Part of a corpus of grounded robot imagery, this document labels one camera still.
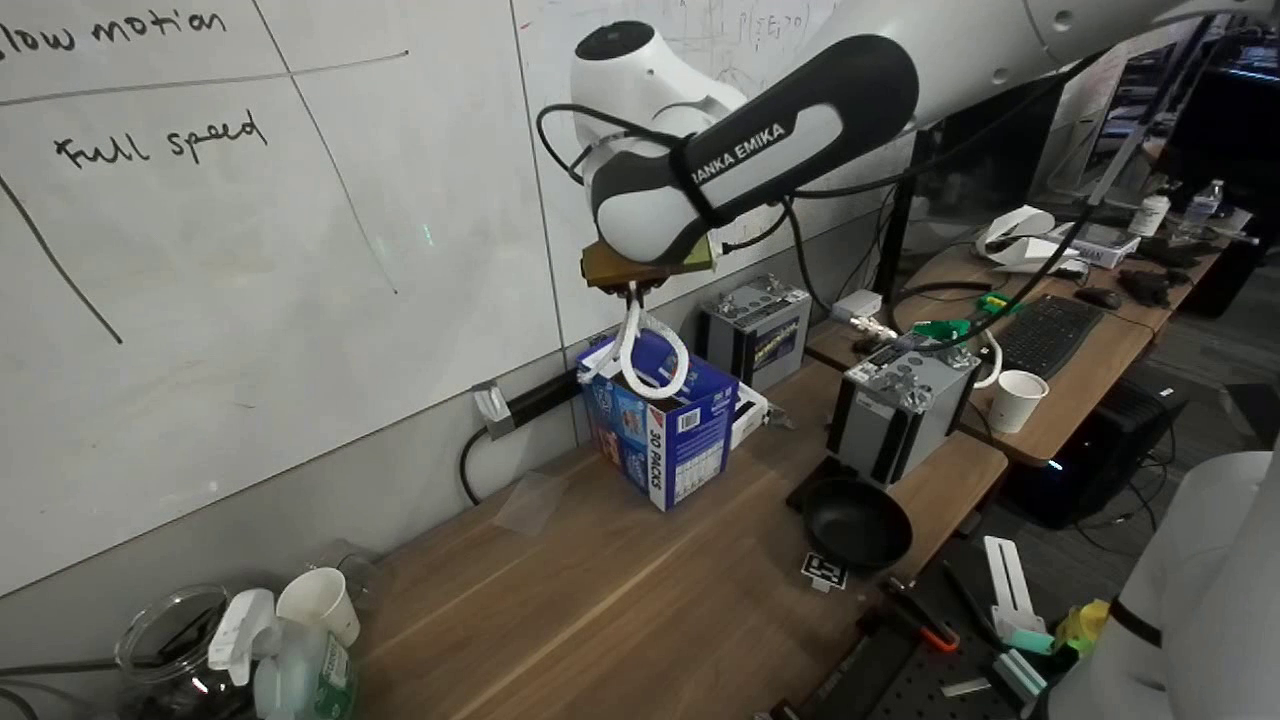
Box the black keyboard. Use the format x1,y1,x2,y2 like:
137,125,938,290
993,293,1114,383

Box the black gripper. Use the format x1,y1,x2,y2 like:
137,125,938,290
581,235,677,322

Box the teal plastic block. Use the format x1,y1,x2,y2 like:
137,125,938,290
990,622,1073,705

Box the large grey black battery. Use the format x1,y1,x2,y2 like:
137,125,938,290
823,332,990,493

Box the black frying pan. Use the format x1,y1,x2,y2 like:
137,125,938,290
784,457,921,580

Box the clear plastic water bottle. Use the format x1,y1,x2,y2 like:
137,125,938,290
1176,175,1228,252

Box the grey battery with Dominator label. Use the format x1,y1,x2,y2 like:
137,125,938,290
693,271,815,393

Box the blue cardboard box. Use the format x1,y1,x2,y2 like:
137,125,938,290
577,328,771,518

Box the white power adapter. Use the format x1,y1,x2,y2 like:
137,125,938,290
833,290,902,341

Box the black computer tower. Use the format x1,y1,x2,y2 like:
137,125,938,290
1005,373,1193,533

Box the white rounded desk gadget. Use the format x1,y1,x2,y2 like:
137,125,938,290
977,202,1097,281

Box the green liquid spray bottle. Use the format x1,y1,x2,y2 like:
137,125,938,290
205,586,357,720

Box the yellow-green small object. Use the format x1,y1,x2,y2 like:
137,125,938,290
1056,597,1114,661

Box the white paper cup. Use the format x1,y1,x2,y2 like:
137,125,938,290
271,566,366,653
983,367,1052,435

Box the black power strip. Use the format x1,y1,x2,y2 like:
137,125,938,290
472,363,592,435

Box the black vertical pole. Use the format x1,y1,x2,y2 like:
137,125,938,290
871,134,927,323

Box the thick white braided rope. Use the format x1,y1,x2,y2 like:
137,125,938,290
573,296,695,410

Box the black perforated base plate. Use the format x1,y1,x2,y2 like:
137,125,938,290
771,533,1136,720

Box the white ribbed plastic part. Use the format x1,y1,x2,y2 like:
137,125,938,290
982,533,1052,640

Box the black power strip cable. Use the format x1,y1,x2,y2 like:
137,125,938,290
455,422,502,513

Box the whiteboard panel, orange formulas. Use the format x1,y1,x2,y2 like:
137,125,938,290
514,0,1045,353

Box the small white product box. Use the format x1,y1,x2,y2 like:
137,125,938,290
724,377,778,452

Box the white wall plug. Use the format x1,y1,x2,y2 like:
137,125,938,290
472,383,516,434

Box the green cable bundle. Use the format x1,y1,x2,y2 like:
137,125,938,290
912,293,1012,347

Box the computer monitor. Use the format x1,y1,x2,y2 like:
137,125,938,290
1023,14,1252,224

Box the black white fiducial tag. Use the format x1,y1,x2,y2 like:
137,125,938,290
798,551,852,597

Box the black clamp with orange handle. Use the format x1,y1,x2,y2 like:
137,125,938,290
876,577,964,661

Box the clear plastic jar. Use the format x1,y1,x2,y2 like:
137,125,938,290
113,586,238,715

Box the whiteboard panel, black handwriting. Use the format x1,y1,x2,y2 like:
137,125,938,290
0,0,564,597

